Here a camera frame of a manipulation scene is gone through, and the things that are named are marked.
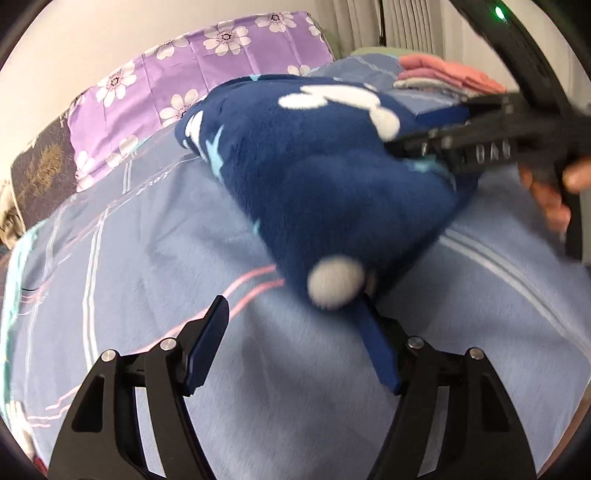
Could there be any navy fleece star garment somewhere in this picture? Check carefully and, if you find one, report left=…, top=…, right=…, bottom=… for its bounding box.
left=174, top=73, right=480, bottom=311

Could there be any beige crumpled cloth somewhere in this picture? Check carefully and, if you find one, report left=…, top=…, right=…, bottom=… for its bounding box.
left=0, top=179, right=26, bottom=250

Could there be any right hand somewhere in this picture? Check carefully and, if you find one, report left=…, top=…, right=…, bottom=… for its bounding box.
left=519, top=157, right=591, bottom=233

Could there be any dark brown tree pillow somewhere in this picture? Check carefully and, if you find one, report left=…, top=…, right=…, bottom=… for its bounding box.
left=11, top=113, right=77, bottom=228

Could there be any folded pink clothes stack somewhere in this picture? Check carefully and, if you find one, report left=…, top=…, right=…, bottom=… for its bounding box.
left=394, top=53, right=507, bottom=97

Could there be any grey window curtain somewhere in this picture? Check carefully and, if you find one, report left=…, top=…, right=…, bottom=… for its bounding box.
left=314, top=0, right=444, bottom=58

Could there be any green pillow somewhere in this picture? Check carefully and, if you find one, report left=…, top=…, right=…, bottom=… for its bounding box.
left=351, top=46, right=401, bottom=57

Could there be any blue plaid bed quilt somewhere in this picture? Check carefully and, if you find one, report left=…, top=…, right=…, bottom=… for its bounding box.
left=0, top=53, right=591, bottom=480

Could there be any purple floral pillow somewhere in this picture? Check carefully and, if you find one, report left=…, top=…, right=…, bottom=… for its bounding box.
left=68, top=11, right=334, bottom=191

